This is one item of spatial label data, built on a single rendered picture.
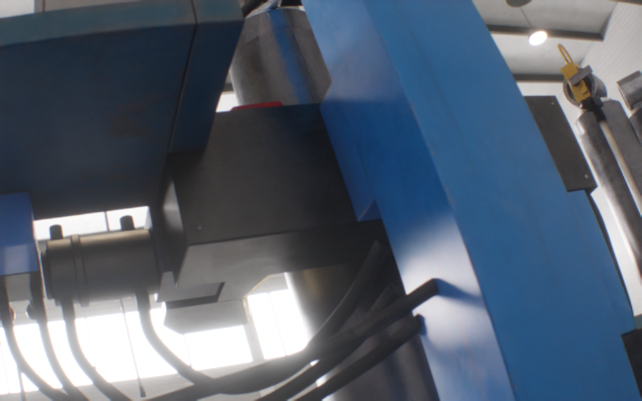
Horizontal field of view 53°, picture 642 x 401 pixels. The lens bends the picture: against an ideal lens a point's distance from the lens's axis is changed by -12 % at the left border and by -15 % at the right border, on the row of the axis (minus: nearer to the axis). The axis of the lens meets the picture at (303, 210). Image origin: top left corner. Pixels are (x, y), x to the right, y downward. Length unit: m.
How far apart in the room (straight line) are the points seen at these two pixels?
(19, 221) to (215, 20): 0.40
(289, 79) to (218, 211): 0.49
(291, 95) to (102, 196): 0.47
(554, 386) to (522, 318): 0.09
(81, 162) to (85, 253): 0.17
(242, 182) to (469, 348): 0.39
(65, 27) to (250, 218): 0.38
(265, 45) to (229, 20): 0.65
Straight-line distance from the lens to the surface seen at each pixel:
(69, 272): 1.08
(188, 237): 0.93
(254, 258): 1.02
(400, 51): 0.89
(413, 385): 1.17
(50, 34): 0.77
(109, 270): 1.09
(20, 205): 1.01
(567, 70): 2.60
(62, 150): 0.94
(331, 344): 0.84
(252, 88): 1.42
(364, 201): 0.97
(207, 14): 0.80
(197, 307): 1.24
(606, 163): 2.43
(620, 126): 2.47
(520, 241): 0.81
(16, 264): 1.04
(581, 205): 1.23
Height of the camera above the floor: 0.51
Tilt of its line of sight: 24 degrees up
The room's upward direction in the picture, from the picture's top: 17 degrees counter-clockwise
